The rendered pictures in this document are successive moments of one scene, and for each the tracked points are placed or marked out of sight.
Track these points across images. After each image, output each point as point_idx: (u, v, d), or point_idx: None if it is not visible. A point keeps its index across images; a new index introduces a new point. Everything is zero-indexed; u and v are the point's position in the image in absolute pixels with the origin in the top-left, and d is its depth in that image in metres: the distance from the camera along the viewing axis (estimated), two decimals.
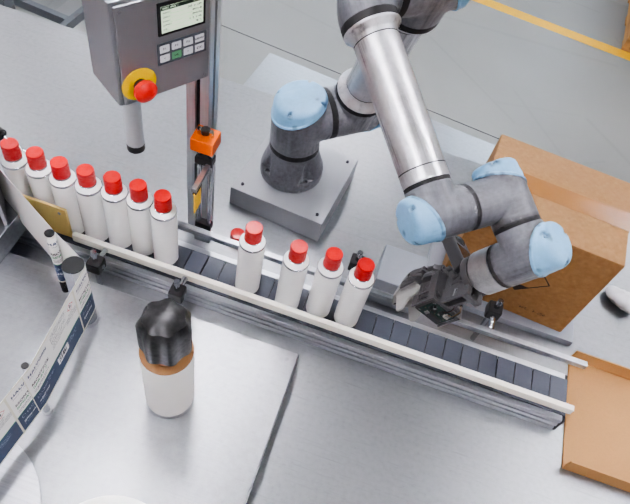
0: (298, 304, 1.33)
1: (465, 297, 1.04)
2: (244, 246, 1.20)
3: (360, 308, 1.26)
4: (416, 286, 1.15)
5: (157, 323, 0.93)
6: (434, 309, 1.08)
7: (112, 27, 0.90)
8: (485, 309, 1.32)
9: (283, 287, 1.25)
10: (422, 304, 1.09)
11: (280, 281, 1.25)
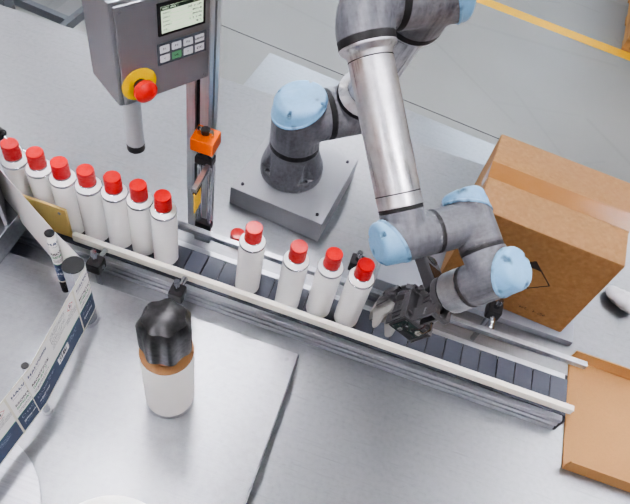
0: (298, 304, 1.33)
1: (434, 316, 1.10)
2: (244, 246, 1.20)
3: (360, 308, 1.26)
4: (391, 304, 1.22)
5: (157, 323, 0.93)
6: (406, 326, 1.15)
7: (112, 27, 0.90)
8: (485, 309, 1.32)
9: (283, 287, 1.25)
10: (395, 321, 1.16)
11: (280, 281, 1.25)
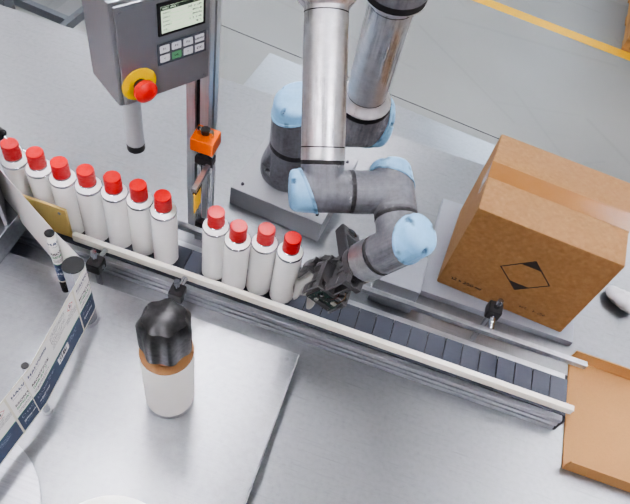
0: (245, 285, 1.33)
1: (345, 284, 1.11)
2: (205, 229, 1.21)
3: (290, 284, 1.26)
4: (310, 276, 1.22)
5: (157, 323, 0.93)
6: (321, 296, 1.16)
7: (112, 27, 0.90)
8: (485, 309, 1.32)
9: (227, 268, 1.25)
10: (311, 292, 1.17)
11: (224, 263, 1.25)
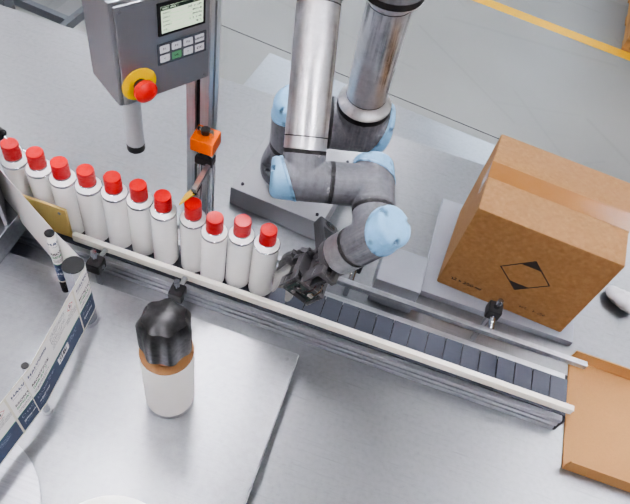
0: (224, 277, 1.34)
1: (321, 276, 1.12)
2: (182, 220, 1.21)
3: (268, 276, 1.27)
4: (288, 268, 1.23)
5: (157, 323, 0.93)
6: (297, 288, 1.16)
7: (112, 27, 0.90)
8: (485, 309, 1.32)
9: (205, 261, 1.25)
10: (288, 284, 1.17)
11: (202, 255, 1.25)
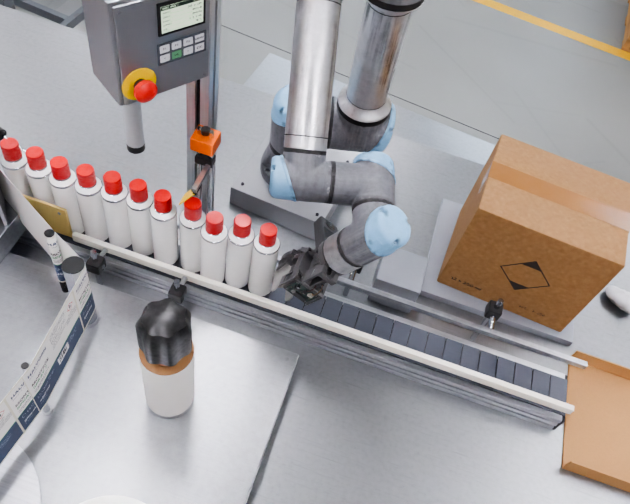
0: (224, 277, 1.34)
1: (321, 276, 1.12)
2: (182, 220, 1.21)
3: (268, 276, 1.27)
4: (288, 268, 1.23)
5: (157, 323, 0.93)
6: (298, 288, 1.16)
7: (112, 27, 0.90)
8: (485, 309, 1.32)
9: (205, 261, 1.25)
10: (288, 284, 1.17)
11: (201, 255, 1.25)
